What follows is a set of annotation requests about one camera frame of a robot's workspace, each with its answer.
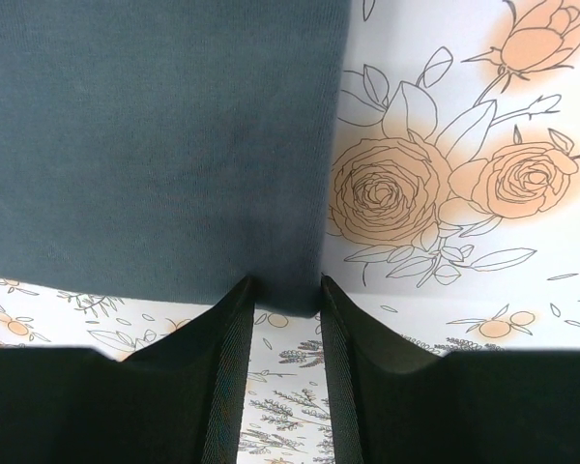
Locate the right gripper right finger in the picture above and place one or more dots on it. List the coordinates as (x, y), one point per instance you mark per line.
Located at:
(393, 402)

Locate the dark blue-grey t-shirt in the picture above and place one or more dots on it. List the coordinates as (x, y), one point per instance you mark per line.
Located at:
(165, 150)

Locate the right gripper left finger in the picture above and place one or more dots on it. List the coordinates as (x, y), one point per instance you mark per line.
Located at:
(178, 400)

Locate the floral patterned table mat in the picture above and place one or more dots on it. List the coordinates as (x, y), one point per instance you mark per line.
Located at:
(453, 213)

